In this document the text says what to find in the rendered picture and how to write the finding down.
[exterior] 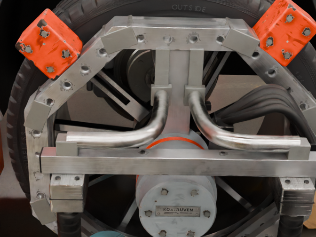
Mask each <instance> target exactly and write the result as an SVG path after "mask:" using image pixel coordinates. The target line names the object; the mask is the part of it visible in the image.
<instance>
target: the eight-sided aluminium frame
mask: <svg viewBox="0 0 316 237"><path fill-rule="evenodd" d="M165 37H170V38H169V39H165ZM190 37H192V38H193V40H191V39H190ZM259 42H260V40H259V38H258V36H257V35H256V33H255V31H254V29H253V28H251V27H250V26H249V25H248V24H247V23H246V22H245V21H244V20H243V19H230V18H228V17H226V18H186V17H147V16H132V15H129V16H115V17H113V18H112V19H111V20H110V21H109V22H108V23H107V24H105V25H103V27H102V29H101V30H100V31H99V32H98V33H97V34H96V35H95V36H93V37H92V38H91V39H90V40H89V41H88V42H87V43H86V44H85V45H84V46H83V48H82V51H81V55H80V57H79V58H78V59H77V60H76V61H75V62H74V63H73V64H72V65H71V66H70V67H69V68H68V69H67V70H66V71H65V72H64V73H62V74H61V75H60V76H59V77H58V78H57V79H56V80H55V81H52V80H51V79H48V80H47V81H46V82H45V83H44V84H43V85H42V86H39V88H38V89H37V90H36V91H35V92H34V93H33V94H32V95H31V96H30V98H29V100H28V103H27V105H26V107H25V109H24V120H25V122H24V126H25V132H26V145H27V157H28V169H29V181H30V194H31V201H30V205H31V207H32V215H33V216H34V217H35V218H37V219H38V220H39V221H40V222H41V224H42V225H46V226H47V227H48V228H50V229H51V230H52V231H53V232H55V233H56V234H57V235H58V231H57V228H58V227H57V214H56V213H53V212H51V209H50V200H49V198H50V193H49V184H50V181H51V177H52V174H45V173H40V160H39V156H40V152H41V149H42V147H54V137H53V120H52V114H53V113H54V112H55V111H57V110H58V109H59V108H60V107H61V106H62V105H63V104H64V103H65V102H66V101H67V100H69V99H70V98H71V97H72V96H73V95H74V94H75V93H76V92H77V91H78V90H79V89H81V88H82V87H83V86H84V85H85V84H86V83H87V82H88V81H89V80H90V79H91V78H92V77H93V76H94V75H95V74H96V73H98V72H99V71H100V70H101V69H102V68H103V67H104V66H105V65H106V64H107V63H108V62H110V61H111V60H112V59H113V58H114V57H115V56H116V55H117V54H118V53H119V52H120V51H122V50H123V49H152V50H156V48H170V50H190V48H198V49H204V50H205V51H236V52H237V53H238V54H239V55H240V56H241V57H242V59H243V60H244V61H245V62H246V63H247V64H248V65H249V66H250V67H251V68H252V69H253V70H254V71H255V72H256V73H257V75H258V76H259V77H260V78H261V79H262V80H263V81H264V82H265V83H266V84H276V85H280V86H282V87H283V88H285V89H286V90H287V91H288V92H289V93H290V94H291V95H292V97H293V98H294V100H295V101H296V103H297V105H298V107H299V108H300V110H301V112H302V113H303V115H304V117H305V119H306V120H307V122H308V123H309V125H310V127H311V129H312V131H313V132H314V134H315V136H316V99H315V98H314V97H313V95H312V94H311V92H310V91H308V90H307V89H306V88H305V87H304V86H303V85H302V84H301V83H300V82H299V81H298V80H297V79H296V77H295V76H294V75H293V74H292V73H291V72H290V71H289V70H288V69H287V67H283V66H282V65H281V64H279V63H278V62H277V61H276V60H275V59H274V58H273V57H272V56H271V55H269V54H268V53H267V52H265V51H264V50H263V49H261V48H260V47H259V46H258V44H259ZM279 220H280V215H279V213H278V210H277V207H276V204H275V202H273V203H272V204H270V205H269V206H267V207H266V208H265V209H263V210H262V211H261V212H259V213H258V214H257V215H255V216H254V217H253V218H251V219H250V220H249V221H247V222H246V223H245V224H243V225H242V226H241V227H239V228H238V229H236V230H235V231H234V232H232V233H231V234H229V235H228V236H227V237H277V232H278V227H279V226H278V225H279ZM100 231H104V230H103V229H102V228H101V227H99V226H98V225H97V224H96V223H95V222H93V221H92V220H91V219H90V218H88V217H87V216H86V215H85V214H83V213H81V237H90V236H91V235H93V234H95V233H97V232H100Z"/></svg>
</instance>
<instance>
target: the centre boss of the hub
mask: <svg viewBox="0 0 316 237"><path fill-rule="evenodd" d="M144 81H145V84H146V85H147V86H148V87H149V88H150V89H151V84H154V82H155V72H154V67H153V66H152V67H150V68H149V69H148V70H147V71H146V72H145V75H144Z"/></svg>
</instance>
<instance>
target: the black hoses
mask: <svg viewBox="0 0 316 237"><path fill-rule="evenodd" d="M205 106H206V109H207V110H208V111H211V106H212V105H211V102H210V101H205ZM271 113H282V114H284V115H285V116H286V118H287V119H288V120H289V121H290V127H289V129H290V132H291V134H292V135H298V136H299V137H300V138H307V140H308V142H309V144H310V146H311V148H310V151H316V136H315V134H314V132H313V131H312V129H311V127H310V125H309V123H308V122H307V120H306V119H305V117H304V115H303V113H302V112H301V110H300V108H299V107H298V105H297V103H296V101H295V100H294V98H293V97H292V95H291V94H290V93H289V92H288V91H287V90H286V89H285V88H283V87H282V86H280V85H276V84H265V85H262V86H259V87H257V88H255V89H253V90H252V91H250V92H249V93H247V94H245V95H244V96H243V97H241V98H240V99H239V100H238V101H236V102H235V103H234V104H233V105H231V106H229V107H228V108H226V109H225V110H223V111H221V112H214V114H213V122H214V123H215V124H216V125H218V126H219V127H221V128H222V129H224V130H227V131H231V132H234V125H233V124H235V123H239V122H243V121H248V120H251V119H256V118H259V117H262V116H265V115H268V114H271Z"/></svg>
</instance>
